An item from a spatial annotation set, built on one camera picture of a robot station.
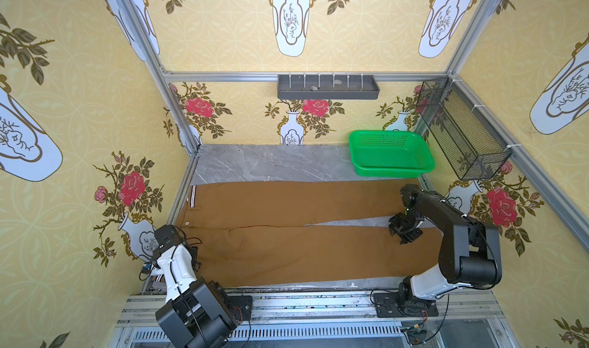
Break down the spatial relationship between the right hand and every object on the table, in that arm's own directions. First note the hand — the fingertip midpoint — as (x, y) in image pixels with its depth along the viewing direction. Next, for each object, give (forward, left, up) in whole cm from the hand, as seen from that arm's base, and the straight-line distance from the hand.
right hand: (394, 234), depth 89 cm
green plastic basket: (+44, -8, -2) cm, 45 cm away
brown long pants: (-3, +50, +3) cm, 50 cm away
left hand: (-15, +75, +2) cm, 76 cm away
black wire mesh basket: (+18, -20, +31) cm, 41 cm away
